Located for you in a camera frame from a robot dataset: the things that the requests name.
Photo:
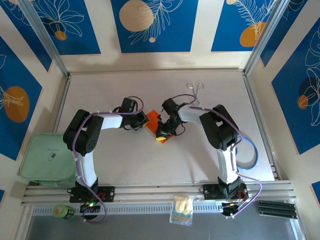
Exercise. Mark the orange paper sheet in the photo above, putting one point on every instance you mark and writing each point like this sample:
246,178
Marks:
152,120

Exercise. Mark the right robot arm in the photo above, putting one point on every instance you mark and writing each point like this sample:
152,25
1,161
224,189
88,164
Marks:
226,165

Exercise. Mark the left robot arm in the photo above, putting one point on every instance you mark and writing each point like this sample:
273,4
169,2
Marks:
87,165

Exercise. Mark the clear bag of yellow pieces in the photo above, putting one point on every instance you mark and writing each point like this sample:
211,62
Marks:
182,207

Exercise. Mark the blue tape roll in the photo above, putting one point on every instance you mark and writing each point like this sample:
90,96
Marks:
255,150

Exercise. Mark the black controller board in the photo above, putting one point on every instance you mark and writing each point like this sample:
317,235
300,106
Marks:
90,211
231,208

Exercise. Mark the mint green storage box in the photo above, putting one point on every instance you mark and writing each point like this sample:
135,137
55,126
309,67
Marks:
42,157

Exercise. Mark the green labelled can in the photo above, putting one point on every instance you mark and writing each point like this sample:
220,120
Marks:
62,211

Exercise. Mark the black ribbed block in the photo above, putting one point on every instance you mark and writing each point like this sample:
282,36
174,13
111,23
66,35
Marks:
275,208

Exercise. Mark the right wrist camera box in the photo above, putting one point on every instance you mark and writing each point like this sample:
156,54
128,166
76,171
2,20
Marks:
170,105

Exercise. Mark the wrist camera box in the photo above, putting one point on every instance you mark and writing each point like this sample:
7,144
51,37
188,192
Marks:
170,105
128,105

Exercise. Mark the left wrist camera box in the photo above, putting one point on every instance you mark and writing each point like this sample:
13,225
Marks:
128,105

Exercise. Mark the aluminium frame rail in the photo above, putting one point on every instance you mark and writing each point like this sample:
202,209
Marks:
155,191

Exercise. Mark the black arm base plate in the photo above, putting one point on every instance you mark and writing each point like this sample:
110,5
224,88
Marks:
210,192
108,193

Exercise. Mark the aluminium side rail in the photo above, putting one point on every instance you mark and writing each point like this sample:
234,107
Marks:
260,120
61,105

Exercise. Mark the aluminium frame post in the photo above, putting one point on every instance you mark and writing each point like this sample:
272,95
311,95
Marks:
42,32
265,37

